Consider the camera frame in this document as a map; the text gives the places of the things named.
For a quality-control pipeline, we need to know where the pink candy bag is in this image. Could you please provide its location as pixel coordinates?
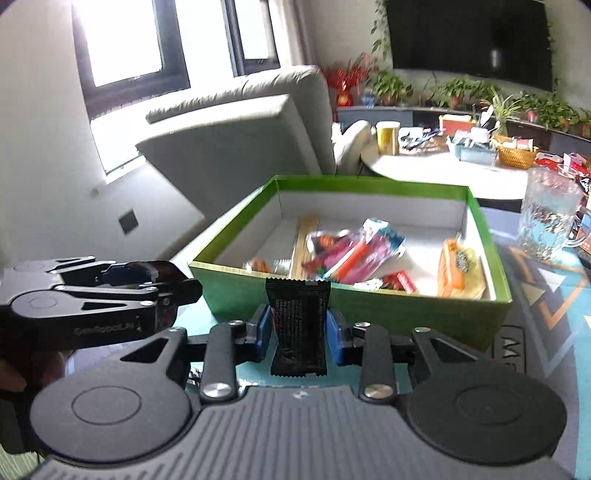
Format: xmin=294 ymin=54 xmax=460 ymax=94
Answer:
xmin=303 ymin=218 xmax=406 ymax=285

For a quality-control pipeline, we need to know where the woven yellow basket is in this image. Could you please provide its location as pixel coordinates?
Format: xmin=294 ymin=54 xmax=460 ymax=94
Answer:
xmin=492 ymin=134 xmax=539 ymax=170

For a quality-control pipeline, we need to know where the patterned teal table mat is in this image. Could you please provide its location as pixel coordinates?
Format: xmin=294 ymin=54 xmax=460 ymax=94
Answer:
xmin=174 ymin=208 xmax=590 ymax=479

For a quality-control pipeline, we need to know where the blue storage tray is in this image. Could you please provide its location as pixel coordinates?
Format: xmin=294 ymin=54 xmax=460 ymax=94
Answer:
xmin=446 ymin=137 xmax=497 ymax=166

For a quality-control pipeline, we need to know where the spider plant in vase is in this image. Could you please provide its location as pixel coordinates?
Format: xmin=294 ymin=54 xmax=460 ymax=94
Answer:
xmin=478 ymin=87 xmax=522 ymax=137

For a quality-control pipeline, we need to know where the black window frame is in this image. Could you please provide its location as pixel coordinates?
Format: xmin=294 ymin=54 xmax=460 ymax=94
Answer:
xmin=72 ymin=0 xmax=280 ymax=119

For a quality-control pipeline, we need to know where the yellow tin can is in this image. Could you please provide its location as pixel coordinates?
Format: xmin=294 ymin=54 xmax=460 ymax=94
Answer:
xmin=376 ymin=121 xmax=401 ymax=156

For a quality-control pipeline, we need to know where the black wall television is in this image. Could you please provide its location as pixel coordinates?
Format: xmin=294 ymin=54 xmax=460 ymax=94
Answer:
xmin=387 ymin=0 xmax=554 ymax=91

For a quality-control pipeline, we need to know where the white round coffee table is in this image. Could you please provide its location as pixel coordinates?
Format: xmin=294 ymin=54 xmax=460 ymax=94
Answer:
xmin=361 ymin=142 xmax=528 ymax=200

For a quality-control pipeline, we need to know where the red flower decoration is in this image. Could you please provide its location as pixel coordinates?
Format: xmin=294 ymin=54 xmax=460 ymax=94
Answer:
xmin=321 ymin=53 xmax=376 ymax=108

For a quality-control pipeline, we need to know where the grey armchair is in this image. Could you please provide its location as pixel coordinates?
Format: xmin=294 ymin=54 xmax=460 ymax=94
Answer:
xmin=136 ymin=65 xmax=373 ymax=222

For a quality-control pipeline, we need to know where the orange yellow snack bag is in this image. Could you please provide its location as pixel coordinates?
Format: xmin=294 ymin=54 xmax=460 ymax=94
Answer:
xmin=437 ymin=238 xmax=487 ymax=300

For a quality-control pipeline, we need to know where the black snack packet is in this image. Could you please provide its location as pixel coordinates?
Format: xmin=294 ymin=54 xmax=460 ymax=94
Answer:
xmin=266 ymin=278 xmax=331 ymax=377

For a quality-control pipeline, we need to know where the long tan wafer pack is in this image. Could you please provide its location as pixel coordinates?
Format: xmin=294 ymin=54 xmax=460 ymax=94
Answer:
xmin=290 ymin=215 xmax=318 ymax=280

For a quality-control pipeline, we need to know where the green cardboard box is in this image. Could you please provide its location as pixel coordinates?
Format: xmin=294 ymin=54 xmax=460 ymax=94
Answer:
xmin=189 ymin=176 xmax=512 ymax=350

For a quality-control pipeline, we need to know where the orange box on table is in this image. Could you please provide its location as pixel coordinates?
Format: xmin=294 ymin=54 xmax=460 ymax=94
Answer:
xmin=439 ymin=114 xmax=476 ymax=137

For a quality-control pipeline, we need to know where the clear glass mug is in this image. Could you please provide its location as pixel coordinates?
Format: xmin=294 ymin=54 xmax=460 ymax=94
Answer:
xmin=517 ymin=167 xmax=590 ymax=261

